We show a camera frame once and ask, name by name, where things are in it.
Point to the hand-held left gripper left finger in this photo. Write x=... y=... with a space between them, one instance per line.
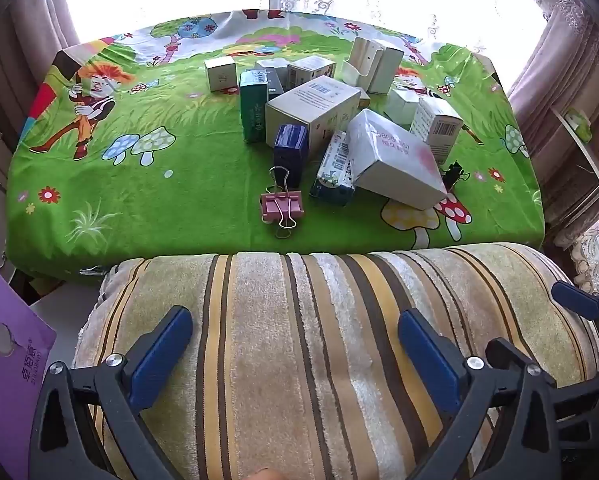
x=162 y=350

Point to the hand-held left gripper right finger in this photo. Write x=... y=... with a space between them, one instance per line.
x=429 y=355

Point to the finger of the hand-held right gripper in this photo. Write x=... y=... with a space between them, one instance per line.
x=589 y=395
x=574 y=300

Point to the purple cardboard box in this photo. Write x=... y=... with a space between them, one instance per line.
x=9 y=385

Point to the small white box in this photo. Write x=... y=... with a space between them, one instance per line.
x=402 y=105

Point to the green toothpaste box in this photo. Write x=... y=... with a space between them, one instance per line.
x=253 y=105

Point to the striped plush cushion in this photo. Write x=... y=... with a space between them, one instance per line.
x=304 y=335

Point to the green cartoon printed blanket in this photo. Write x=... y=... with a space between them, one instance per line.
x=154 y=185

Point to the black binder clip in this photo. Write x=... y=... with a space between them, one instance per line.
x=454 y=172

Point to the green white pouch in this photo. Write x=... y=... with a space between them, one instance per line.
x=579 y=124

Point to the pink binder clip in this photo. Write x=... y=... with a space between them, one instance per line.
x=282 y=207

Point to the large white box pink print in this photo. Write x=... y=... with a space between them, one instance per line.
x=399 y=160

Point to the blue white barcode box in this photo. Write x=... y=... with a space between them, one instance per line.
x=333 y=170

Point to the white box with blue label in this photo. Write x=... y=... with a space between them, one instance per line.
x=437 y=127

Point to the pink brown curtain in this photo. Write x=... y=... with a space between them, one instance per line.
x=39 y=15
x=569 y=70

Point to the dark blue box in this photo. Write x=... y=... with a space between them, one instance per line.
x=290 y=152

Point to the beige printed box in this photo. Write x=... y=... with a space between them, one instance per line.
x=364 y=99

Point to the large beige cardboard box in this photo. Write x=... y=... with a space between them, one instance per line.
x=312 y=105

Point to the small cream cube box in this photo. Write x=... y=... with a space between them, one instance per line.
x=220 y=74

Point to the black carton with product picture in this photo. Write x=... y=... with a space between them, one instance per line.
x=275 y=84

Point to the tall white box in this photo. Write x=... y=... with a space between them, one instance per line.
x=387 y=67

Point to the white plastic holder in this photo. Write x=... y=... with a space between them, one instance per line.
x=360 y=65

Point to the plain glossy white box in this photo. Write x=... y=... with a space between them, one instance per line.
x=272 y=64

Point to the white box with barcode label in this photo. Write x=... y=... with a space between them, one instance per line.
x=309 y=71

